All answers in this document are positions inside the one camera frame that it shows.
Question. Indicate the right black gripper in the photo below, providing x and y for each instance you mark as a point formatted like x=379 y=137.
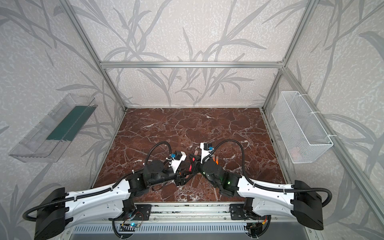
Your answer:
x=200 y=169

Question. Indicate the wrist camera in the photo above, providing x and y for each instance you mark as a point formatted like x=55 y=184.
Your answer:
x=176 y=159
x=206 y=151

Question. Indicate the clear plastic wall bin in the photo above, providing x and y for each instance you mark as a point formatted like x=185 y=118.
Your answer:
x=48 y=140

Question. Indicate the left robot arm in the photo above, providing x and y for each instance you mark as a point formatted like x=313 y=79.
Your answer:
x=61 y=210

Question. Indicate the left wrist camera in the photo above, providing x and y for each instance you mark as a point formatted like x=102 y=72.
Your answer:
x=176 y=159

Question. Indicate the white wire mesh basket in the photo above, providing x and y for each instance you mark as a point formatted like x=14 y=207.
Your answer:
x=303 y=135

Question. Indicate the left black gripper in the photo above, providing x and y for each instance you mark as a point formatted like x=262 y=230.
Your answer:
x=181 y=177

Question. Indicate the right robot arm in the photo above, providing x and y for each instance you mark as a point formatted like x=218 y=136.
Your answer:
x=298 y=200

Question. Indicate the green circuit board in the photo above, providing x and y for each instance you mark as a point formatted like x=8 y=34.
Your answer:
x=125 y=228

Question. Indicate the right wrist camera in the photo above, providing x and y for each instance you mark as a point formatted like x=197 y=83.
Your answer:
x=206 y=151

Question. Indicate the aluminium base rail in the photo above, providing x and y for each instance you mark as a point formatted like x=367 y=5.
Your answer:
x=178 y=212

